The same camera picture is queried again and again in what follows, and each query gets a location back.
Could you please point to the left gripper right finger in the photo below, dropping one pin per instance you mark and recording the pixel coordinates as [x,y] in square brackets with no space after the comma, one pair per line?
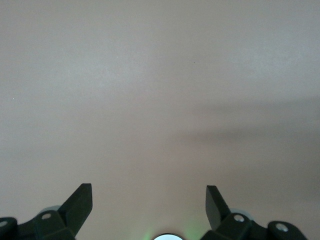
[217,212]

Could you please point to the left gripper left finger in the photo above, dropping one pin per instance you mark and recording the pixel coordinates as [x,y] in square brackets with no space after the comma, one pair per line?
[70,215]

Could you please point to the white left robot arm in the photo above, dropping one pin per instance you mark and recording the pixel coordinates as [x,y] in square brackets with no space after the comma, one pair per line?
[168,237]

